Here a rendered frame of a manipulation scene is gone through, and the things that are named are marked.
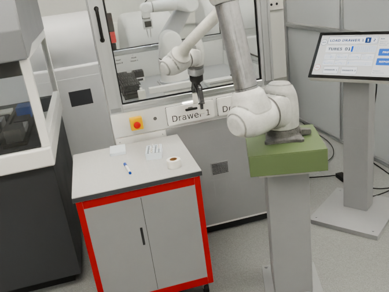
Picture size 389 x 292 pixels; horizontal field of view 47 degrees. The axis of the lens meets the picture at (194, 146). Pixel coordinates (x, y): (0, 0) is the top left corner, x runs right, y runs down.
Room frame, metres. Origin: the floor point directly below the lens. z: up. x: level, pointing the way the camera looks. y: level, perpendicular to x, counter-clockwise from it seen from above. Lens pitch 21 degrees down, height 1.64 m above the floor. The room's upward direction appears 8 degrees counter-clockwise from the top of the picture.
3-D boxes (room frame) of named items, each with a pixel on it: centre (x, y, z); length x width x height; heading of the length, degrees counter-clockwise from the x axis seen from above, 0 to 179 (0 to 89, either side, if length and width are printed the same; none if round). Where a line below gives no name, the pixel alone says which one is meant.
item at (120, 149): (2.36, 0.43, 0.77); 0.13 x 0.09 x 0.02; 7
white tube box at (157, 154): (2.23, 0.22, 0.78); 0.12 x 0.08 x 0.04; 0
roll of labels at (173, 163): (2.04, 0.11, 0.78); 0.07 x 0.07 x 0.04
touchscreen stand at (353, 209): (2.60, -1.02, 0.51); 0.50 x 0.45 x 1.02; 139
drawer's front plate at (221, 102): (2.62, -0.31, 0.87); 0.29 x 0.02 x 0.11; 101
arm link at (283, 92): (1.99, -0.42, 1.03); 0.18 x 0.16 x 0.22; 129
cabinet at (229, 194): (3.04, 0.04, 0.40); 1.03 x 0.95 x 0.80; 101
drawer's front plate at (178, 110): (2.56, 0.00, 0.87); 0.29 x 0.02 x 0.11; 101
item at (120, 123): (3.04, 0.05, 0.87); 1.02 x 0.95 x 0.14; 101
